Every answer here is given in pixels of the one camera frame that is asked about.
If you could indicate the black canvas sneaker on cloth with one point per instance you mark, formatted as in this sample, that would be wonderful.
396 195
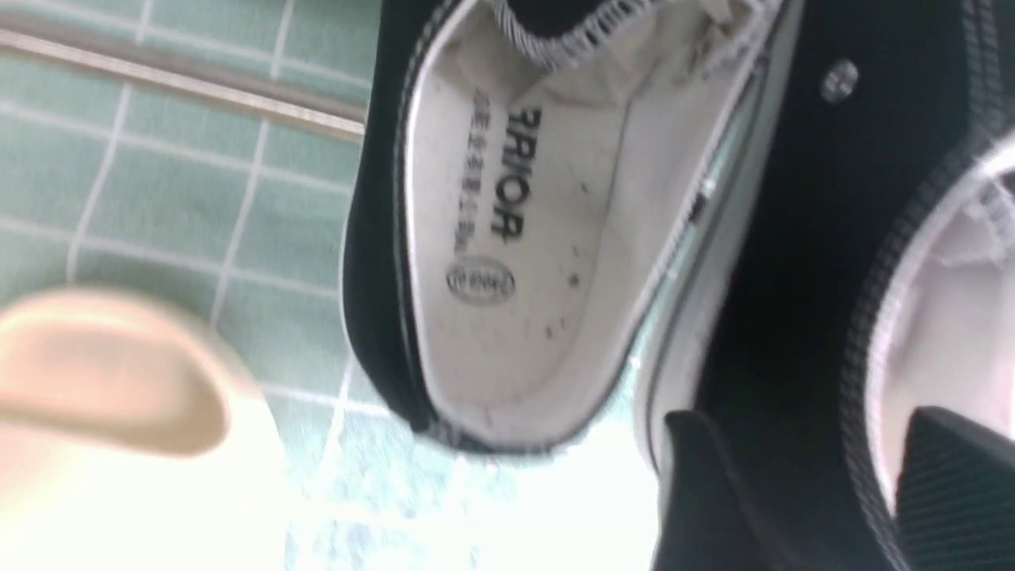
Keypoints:
857 267

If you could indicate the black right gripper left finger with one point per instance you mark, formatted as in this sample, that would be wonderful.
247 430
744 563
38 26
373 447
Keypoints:
707 519

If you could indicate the green checked tablecloth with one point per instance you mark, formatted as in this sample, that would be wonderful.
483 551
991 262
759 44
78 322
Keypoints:
240 221

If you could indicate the cream slide right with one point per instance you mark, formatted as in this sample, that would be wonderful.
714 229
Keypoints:
133 438

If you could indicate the black canvas sneaker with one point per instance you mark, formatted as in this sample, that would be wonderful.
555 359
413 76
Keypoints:
857 267
530 170

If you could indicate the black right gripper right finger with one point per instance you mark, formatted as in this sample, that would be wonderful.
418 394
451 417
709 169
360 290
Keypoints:
955 499

